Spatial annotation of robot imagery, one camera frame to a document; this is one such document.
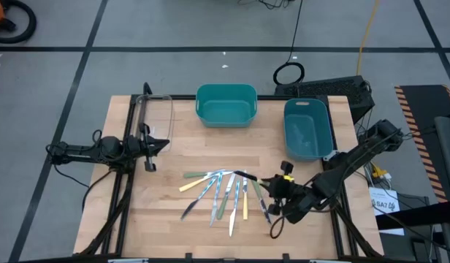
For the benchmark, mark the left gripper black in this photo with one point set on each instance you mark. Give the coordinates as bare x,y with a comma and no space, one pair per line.
144,146

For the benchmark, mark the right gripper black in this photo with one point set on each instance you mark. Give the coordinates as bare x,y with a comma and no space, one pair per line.
287,190

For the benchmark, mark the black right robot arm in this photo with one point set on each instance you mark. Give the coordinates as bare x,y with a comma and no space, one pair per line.
356,155

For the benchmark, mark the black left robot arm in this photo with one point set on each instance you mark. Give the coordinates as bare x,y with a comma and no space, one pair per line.
82,151

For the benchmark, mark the clear plastic container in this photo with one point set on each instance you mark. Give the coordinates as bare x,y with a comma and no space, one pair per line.
159,117

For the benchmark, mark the blue-green plastic bin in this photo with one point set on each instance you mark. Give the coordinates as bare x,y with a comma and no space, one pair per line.
305,135

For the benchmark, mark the teal plastic bin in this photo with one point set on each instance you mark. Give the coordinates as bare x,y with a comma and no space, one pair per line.
225,113

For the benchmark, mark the yellow plug connector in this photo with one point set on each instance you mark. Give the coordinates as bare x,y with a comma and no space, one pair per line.
377,171

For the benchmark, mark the white paper label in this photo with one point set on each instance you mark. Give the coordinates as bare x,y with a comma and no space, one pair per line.
384,199

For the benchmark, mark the black stand beam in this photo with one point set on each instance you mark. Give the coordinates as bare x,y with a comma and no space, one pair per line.
422,217

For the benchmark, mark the black hazard striped mat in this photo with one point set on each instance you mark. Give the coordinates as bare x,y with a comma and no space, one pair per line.
422,109

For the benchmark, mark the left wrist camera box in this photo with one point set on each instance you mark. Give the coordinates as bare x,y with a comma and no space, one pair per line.
144,129

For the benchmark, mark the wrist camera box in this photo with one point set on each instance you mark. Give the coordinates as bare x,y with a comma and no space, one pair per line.
287,167
144,129

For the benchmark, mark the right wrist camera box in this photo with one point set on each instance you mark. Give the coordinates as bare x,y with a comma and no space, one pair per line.
287,167

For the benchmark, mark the black aluminium table frame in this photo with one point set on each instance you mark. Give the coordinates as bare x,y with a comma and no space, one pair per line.
185,97

